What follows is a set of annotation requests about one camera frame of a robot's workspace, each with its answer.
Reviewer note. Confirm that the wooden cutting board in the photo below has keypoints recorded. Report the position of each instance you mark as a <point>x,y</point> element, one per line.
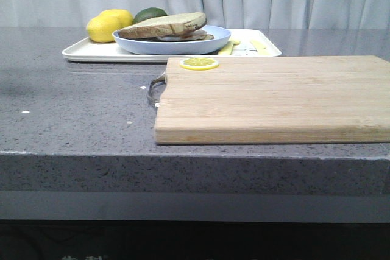
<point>276,100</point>

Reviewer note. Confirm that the blue round plate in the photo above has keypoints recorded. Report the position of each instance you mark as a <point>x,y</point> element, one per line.
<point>221,37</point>

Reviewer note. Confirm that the green lime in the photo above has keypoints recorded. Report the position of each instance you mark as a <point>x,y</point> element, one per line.
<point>150,12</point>

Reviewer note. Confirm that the rear yellow lemon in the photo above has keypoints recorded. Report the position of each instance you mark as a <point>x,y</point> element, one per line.
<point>123,15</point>

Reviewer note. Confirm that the fried egg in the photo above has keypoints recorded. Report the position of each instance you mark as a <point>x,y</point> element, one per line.
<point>170,38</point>

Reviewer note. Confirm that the yellow lemon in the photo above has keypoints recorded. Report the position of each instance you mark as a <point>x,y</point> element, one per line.
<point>100,28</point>
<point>123,15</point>

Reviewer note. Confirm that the yellow plastic knife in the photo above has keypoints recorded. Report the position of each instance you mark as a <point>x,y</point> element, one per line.
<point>260,48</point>

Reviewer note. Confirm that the metal cutting board handle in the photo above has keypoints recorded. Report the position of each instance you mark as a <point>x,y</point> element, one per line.
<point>155,89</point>

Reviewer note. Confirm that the lemon slice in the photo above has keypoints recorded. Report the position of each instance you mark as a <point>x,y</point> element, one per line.
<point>199,63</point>

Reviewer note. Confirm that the bread slice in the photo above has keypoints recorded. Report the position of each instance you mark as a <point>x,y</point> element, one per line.
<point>198,35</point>
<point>178,24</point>

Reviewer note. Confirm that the yellow plastic fork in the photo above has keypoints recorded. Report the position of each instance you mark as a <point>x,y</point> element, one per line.
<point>228,48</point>

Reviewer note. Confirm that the white rectangular tray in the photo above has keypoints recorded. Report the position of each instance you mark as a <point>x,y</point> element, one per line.
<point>87,51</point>

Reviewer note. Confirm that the front yellow lemon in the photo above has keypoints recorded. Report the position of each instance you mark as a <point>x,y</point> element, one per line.
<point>100,28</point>

